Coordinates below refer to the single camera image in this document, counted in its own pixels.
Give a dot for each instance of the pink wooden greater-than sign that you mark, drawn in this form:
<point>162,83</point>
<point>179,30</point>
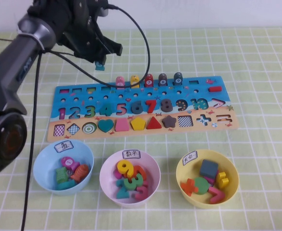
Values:
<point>216,196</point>

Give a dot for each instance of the yellow wooden equals sign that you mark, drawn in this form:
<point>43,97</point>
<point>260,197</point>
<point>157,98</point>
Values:
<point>221,181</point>

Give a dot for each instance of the dark grey fish number nine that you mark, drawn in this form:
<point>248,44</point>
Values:
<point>178,80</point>

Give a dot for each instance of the orange wooden number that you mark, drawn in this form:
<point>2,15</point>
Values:
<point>142,172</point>

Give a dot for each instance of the dark slate wooden square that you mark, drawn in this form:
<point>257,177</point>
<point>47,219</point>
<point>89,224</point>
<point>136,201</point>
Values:
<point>208,168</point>

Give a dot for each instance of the pink wooden number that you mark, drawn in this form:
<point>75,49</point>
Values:
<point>140,192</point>

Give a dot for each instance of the teal wooden number two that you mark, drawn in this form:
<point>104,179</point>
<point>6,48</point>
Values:
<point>121,192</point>

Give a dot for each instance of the pink wooden trapezoid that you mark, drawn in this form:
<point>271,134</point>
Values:
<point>122,126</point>

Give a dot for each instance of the green checked tablecloth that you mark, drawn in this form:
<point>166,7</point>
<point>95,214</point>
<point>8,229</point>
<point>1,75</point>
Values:
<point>251,60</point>

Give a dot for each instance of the teal wooden number four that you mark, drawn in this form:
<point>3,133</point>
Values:
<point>107,110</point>

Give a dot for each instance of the teal wooden heart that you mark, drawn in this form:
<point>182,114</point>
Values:
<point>105,125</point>

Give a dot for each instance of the red fish number seven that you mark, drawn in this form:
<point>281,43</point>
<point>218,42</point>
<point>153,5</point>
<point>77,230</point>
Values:
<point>149,81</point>

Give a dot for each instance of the red wooden triangle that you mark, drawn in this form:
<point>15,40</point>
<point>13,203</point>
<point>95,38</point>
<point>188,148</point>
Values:
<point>154,124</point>

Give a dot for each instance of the light teal wooden fish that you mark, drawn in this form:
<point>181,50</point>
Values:
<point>67,185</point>

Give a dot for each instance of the yellow fish peg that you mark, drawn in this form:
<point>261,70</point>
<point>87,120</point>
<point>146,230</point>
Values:
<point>135,79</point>

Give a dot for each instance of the yellow wooden number nine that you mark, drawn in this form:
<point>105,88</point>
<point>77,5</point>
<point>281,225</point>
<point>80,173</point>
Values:
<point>130,172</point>

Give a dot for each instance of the red wooden number seven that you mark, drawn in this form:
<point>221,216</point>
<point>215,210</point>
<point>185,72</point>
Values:
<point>151,107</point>

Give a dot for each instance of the green wooden number three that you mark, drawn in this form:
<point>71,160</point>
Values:
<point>138,183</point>

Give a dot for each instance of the light blue plastic bowl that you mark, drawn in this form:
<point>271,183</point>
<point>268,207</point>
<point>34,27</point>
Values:
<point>46,163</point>

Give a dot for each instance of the pink wooden number five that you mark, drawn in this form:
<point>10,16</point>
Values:
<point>122,111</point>

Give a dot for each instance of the green wooden fish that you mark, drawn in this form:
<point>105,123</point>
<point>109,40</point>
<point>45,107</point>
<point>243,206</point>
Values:
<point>61,175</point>

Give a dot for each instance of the orange wooden fish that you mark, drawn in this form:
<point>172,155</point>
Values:
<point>80,172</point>

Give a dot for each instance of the orange wooden cross sign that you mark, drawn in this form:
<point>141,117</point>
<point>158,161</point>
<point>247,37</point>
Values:
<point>189,186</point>

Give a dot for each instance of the colourful wooden puzzle board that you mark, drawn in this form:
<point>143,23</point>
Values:
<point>121,136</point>

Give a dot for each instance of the brown wooden star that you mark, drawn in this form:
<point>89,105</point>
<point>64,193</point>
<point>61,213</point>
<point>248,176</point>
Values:
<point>169,121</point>

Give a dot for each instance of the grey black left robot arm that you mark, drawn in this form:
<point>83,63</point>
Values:
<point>10,67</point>

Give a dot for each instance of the green wooden circle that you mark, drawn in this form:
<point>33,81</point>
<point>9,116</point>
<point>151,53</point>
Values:
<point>201,185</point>

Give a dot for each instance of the yellow plastic bowl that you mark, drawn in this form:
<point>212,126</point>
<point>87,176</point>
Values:
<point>230,173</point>

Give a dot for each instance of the magenta wooden shape piece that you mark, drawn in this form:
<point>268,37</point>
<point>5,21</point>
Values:
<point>214,180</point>

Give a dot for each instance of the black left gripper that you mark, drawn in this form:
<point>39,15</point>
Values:
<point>83,31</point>

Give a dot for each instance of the slate blue wooden number six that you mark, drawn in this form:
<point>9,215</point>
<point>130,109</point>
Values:
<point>134,109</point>

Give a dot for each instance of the red minus bar piece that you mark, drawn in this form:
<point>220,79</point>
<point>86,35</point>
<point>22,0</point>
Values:
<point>215,89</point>

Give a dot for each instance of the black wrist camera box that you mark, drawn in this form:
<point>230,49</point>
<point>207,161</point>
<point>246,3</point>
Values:
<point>99,9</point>

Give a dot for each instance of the magenta wooden number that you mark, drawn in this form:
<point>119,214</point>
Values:
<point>117,175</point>

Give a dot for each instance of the yellow wooden pentagon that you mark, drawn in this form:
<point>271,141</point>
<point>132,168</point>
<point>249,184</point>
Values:
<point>138,124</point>

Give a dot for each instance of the brown wooden number eight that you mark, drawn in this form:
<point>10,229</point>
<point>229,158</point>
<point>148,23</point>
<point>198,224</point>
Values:
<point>166,109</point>

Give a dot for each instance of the pink fish peg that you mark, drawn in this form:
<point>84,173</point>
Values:
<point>120,80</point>

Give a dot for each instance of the pink plastic bowl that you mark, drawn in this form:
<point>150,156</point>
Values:
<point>153,168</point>

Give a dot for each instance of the dark grey fish peg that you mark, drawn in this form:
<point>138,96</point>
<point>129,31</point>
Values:
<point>162,80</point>

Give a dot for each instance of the dark teal fish number four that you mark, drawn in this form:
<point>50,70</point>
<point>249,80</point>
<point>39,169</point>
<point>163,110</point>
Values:
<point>99,66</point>

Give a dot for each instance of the magenta fish number one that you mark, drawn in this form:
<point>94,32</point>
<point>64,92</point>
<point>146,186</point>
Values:
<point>68,162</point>

